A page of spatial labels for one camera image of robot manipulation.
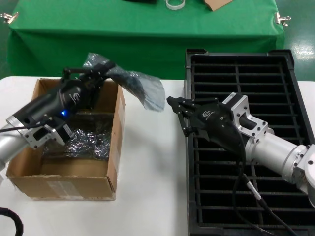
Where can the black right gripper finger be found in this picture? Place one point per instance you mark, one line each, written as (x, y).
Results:
(187, 123)
(179, 103)

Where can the clear tape roll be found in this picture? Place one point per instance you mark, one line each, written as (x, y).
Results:
(173, 8)

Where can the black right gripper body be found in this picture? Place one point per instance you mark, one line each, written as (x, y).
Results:
(216, 123)

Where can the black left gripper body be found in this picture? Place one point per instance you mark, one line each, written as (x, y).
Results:
(56, 100)

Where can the flat brown cardboard piece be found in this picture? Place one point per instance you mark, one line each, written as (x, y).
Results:
(216, 5)

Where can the grey antistatic bag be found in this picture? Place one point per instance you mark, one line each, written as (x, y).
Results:
(83, 142)
(145, 91)

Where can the black slotted plastic container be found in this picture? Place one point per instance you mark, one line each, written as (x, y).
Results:
(216, 221)

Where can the brown cardboard box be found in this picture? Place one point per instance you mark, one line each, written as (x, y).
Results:
(73, 182)

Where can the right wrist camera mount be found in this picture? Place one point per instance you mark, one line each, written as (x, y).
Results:
(256, 127)

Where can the metal binder clip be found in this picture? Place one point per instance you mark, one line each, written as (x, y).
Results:
(11, 18)
(279, 18)

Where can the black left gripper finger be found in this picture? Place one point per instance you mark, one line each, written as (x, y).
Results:
(94, 91)
(91, 70)

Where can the green tablecloth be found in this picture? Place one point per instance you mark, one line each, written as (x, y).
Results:
(123, 37)

